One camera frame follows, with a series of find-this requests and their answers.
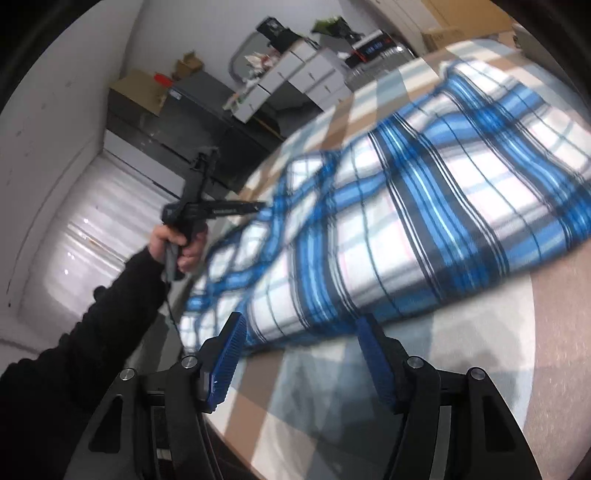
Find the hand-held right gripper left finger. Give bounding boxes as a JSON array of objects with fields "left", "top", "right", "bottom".
[{"left": 62, "top": 311, "right": 247, "bottom": 480}]

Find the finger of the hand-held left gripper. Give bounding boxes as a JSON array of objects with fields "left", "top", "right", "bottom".
[{"left": 208, "top": 200, "right": 269, "bottom": 219}]

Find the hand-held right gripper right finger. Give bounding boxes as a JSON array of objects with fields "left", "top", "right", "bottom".
[{"left": 355, "top": 316, "right": 541, "bottom": 480}]

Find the blue plaid shirt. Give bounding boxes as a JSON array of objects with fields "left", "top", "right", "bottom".
[{"left": 178, "top": 60, "right": 591, "bottom": 356}]

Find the person's left forearm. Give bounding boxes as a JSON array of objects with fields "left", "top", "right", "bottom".
[{"left": 0, "top": 251, "right": 174, "bottom": 480}]

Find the person's left hand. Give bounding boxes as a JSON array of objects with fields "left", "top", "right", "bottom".
[{"left": 148, "top": 224, "right": 208, "bottom": 274}]

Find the brown checkered cloth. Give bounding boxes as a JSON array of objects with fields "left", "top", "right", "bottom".
[{"left": 203, "top": 39, "right": 591, "bottom": 480}]

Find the dark glass wardrobe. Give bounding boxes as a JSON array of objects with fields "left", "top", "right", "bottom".
[{"left": 105, "top": 88, "right": 259, "bottom": 195}]

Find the white curtain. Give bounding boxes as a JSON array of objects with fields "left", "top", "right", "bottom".
[{"left": 9, "top": 154, "right": 185, "bottom": 324}]

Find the tall flat cardboard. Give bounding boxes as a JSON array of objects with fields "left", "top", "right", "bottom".
[{"left": 111, "top": 69, "right": 171, "bottom": 116}]

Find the open cardboard box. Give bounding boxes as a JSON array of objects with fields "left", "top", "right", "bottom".
[{"left": 175, "top": 53, "right": 205, "bottom": 80}]

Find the pile of desk clutter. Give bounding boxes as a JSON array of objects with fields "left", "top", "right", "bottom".
[{"left": 240, "top": 50, "right": 283, "bottom": 83}]

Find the white desk with drawers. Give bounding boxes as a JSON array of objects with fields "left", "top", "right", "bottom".
[{"left": 231, "top": 39, "right": 356, "bottom": 123}]

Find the rounded mirror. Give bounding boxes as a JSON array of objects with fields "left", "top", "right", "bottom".
[{"left": 228, "top": 30, "right": 279, "bottom": 85}]

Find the black paper bag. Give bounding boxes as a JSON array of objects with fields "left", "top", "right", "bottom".
[{"left": 256, "top": 17, "right": 296, "bottom": 51}]

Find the wrapped flower bouquet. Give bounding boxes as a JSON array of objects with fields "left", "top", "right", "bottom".
[{"left": 311, "top": 16, "right": 361, "bottom": 43}]

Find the black red printed box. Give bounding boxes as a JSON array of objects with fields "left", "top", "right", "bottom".
[{"left": 348, "top": 28, "right": 398, "bottom": 63}]

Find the silver suitcase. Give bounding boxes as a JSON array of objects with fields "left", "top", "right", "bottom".
[{"left": 344, "top": 44, "right": 419, "bottom": 93}]

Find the brown cardboard box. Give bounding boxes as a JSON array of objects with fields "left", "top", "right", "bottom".
[{"left": 422, "top": 25, "right": 472, "bottom": 51}]

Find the wooden door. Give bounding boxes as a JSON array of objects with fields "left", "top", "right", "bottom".
[{"left": 418, "top": 0, "right": 514, "bottom": 34}]

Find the black cable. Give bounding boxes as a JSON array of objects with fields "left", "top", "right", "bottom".
[{"left": 161, "top": 277, "right": 185, "bottom": 344}]

